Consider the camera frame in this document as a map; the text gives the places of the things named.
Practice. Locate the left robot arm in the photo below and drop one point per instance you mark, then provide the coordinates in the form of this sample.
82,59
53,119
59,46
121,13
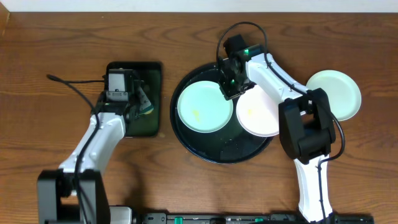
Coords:
75,193

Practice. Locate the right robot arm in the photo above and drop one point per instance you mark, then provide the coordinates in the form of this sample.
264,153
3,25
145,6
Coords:
306,123

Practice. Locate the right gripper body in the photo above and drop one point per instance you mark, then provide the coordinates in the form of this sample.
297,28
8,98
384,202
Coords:
230,90

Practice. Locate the black rectangular tray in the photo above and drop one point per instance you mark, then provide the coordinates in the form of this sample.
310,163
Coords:
151,73

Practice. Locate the mint plate top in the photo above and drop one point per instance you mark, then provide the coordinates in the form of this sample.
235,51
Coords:
202,107

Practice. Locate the white pink plate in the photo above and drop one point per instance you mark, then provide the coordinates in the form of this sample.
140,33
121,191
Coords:
257,113

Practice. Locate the black round tray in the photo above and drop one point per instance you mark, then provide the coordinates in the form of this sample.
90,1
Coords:
231,144

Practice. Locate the green yellow sponge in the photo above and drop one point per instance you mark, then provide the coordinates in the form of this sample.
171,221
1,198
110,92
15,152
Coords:
146,107

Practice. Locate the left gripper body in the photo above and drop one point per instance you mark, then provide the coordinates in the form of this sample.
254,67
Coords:
137,97

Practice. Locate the mint plate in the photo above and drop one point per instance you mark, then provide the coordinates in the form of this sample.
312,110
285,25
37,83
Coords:
343,93
202,107

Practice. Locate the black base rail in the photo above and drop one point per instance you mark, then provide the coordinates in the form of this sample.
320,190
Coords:
217,218

